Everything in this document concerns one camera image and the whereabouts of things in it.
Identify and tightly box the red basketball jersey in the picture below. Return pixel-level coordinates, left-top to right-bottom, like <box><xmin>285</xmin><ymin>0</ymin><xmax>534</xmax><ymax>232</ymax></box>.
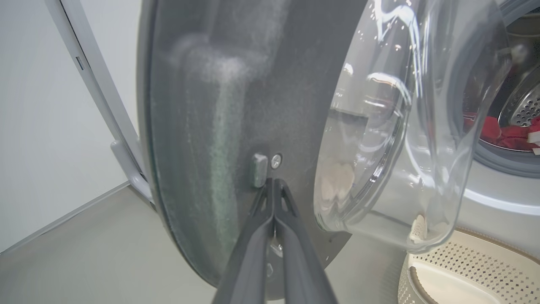
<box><xmin>463</xmin><ymin>113</ymin><xmax>540</xmax><ymax>155</ymax></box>

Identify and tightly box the white front-load washing machine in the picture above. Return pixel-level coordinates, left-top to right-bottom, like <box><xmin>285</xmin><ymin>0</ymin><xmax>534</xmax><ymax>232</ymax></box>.
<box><xmin>447</xmin><ymin>0</ymin><xmax>540</xmax><ymax>254</ymax></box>

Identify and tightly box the cream perforated basket brown rim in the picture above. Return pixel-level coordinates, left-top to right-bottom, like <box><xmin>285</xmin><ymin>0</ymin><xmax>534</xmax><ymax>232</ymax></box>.
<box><xmin>397</xmin><ymin>228</ymin><xmax>540</xmax><ymax>304</ymax></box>

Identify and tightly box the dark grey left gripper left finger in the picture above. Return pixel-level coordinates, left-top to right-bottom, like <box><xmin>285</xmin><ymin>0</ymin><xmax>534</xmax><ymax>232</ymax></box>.
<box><xmin>212</xmin><ymin>178</ymin><xmax>275</xmax><ymax>304</ymax></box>

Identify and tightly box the white partition panel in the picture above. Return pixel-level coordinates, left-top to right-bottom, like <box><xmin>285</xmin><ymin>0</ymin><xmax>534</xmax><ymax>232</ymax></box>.
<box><xmin>0</xmin><ymin>0</ymin><xmax>142</xmax><ymax>256</ymax></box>

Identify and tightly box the washing machine door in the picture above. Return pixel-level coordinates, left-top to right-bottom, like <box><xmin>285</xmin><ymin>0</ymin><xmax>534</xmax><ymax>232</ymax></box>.
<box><xmin>137</xmin><ymin>0</ymin><xmax>513</xmax><ymax>301</ymax></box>

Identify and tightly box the stainless steel washing machine drum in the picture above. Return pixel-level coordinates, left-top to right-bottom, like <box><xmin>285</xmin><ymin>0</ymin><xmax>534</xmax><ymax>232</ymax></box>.
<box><xmin>497</xmin><ymin>13</ymin><xmax>540</xmax><ymax>151</ymax></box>

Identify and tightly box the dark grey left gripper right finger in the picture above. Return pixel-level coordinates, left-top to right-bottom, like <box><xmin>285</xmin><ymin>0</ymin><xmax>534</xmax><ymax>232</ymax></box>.
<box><xmin>275</xmin><ymin>178</ymin><xmax>338</xmax><ymax>304</ymax></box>

